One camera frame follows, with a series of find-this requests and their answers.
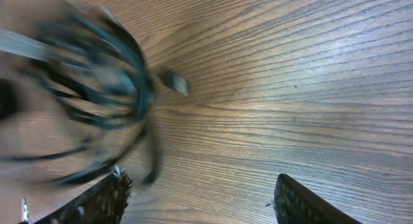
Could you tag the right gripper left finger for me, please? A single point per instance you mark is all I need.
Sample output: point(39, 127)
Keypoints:
point(104, 203)

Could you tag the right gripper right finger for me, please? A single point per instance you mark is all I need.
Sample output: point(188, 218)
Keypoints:
point(293, 203)

